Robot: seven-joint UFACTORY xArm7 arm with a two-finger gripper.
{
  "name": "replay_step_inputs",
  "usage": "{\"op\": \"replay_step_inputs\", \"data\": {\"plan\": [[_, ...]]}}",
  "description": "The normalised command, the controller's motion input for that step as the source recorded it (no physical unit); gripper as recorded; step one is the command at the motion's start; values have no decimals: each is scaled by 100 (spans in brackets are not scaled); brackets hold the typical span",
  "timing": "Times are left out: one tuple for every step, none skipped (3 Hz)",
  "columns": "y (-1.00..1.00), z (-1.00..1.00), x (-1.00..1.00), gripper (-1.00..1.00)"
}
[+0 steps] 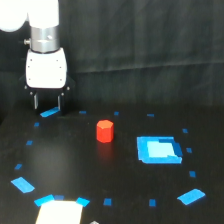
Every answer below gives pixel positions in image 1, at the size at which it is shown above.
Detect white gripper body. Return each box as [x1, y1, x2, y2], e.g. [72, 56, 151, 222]
[23, 48, 69, 96]

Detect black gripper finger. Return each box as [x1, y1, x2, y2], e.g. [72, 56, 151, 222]
[58, 93, 65, 115]
[33, 93, 38, 110]

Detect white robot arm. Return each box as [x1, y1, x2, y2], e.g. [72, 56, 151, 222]
[0, 0, 70, 117]

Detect long blue tape strip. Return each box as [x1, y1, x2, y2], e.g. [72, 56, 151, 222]
[40, 107, 59, 118]

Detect red hexagonal block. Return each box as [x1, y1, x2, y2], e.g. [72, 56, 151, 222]
[96, 120, 114, 143]

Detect blue tape patch left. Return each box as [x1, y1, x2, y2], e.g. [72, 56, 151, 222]
[11, 177, 35, 193]

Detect blue tape patch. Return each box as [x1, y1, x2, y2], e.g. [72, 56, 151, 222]
[11, 177, 35, 193]
[178, 189, 206, 205]

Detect blue tape square target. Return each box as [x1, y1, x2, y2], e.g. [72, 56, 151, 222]
[137, 136, 183, 164]

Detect blue tape piece bottom-left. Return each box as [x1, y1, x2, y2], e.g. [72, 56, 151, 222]
[34, 195, 54, 207]

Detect blue tape piece by paper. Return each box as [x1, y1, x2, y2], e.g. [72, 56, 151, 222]
[76, 197, 90, 207]

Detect white paper sheet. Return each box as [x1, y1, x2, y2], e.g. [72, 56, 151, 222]
[35, 201, 83, 224]

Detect blue tape patch right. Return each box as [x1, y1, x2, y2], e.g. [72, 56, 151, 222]
[178, 189, 206, 205]

